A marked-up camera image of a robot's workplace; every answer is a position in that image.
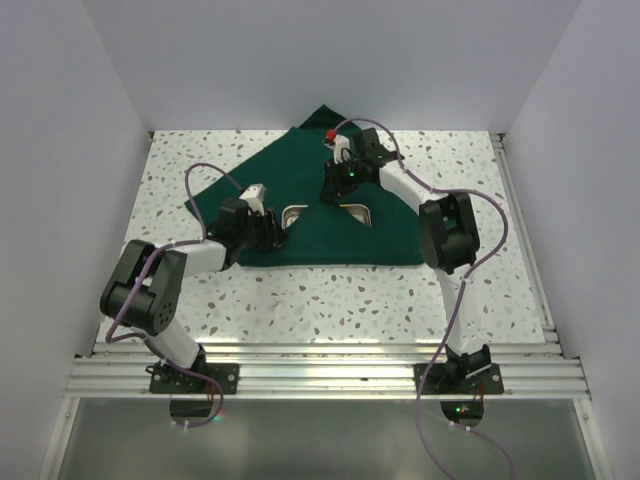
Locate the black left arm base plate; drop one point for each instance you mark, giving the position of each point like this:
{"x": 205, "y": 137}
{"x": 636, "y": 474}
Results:
{"x": 212, "y": 378}

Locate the aluminium extrusion frame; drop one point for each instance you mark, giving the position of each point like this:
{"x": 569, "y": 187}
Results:
{"x": 326, "y": 357}

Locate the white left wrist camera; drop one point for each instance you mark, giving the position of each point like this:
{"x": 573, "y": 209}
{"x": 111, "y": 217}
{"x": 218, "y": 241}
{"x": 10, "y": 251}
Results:
{"x": 254, "y": 196}

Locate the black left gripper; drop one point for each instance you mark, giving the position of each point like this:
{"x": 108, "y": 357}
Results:
{"x": 273, "y": 234}

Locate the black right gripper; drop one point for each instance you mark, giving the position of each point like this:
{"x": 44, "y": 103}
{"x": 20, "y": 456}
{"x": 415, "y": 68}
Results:
{"x": 334, "y": 188}

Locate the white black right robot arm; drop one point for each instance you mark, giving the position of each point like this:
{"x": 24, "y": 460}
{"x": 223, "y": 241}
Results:
{"x": 448, "y": 238}

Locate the stainless steel tray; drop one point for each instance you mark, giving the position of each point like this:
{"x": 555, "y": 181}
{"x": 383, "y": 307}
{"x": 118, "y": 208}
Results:
{"x": 290, "y": 215}

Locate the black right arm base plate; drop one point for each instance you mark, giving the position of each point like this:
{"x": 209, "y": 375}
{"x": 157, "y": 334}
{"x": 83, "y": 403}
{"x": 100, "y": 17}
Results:
{"x": 438, "y": 382}

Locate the green surgical drape cloth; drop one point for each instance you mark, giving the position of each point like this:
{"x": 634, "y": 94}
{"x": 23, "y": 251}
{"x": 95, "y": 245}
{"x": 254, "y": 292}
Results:
{"x": 369, "y": 227}

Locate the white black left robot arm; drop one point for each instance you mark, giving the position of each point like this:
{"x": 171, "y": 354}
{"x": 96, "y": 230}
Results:
{"x": 142, "y": 294}

